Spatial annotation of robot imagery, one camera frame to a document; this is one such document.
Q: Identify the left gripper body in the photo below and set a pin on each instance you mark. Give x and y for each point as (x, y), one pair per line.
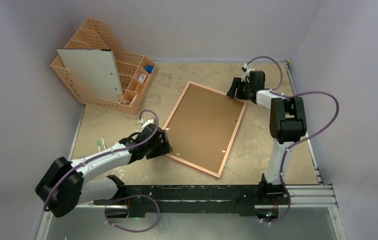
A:
(158, 148)

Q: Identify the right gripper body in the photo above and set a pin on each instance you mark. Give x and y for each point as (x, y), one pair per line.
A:
(237, 88)

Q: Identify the pink picture frame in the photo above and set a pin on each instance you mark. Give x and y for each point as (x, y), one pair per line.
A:
(205, 129)

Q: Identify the brown cardboard backing board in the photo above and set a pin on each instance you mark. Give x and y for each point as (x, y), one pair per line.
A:
(205, 127)

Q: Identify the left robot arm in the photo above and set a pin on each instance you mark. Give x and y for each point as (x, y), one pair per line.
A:
(68, 183)

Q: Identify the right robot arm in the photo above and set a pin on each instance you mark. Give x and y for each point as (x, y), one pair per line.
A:
(287, 125)

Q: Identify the white red small box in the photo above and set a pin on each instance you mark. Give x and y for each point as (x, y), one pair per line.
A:
(141, 78)

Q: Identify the blue item in organizer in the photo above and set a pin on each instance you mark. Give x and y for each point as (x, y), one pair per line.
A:
(149, 68)

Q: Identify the orange plastic file organizer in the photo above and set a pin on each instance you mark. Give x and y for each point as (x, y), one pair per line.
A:
(96, 34)

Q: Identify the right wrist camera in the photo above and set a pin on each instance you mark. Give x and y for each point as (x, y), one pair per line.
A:
(246, 68)

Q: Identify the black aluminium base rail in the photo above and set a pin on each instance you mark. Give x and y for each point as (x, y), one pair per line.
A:
(245, 200)

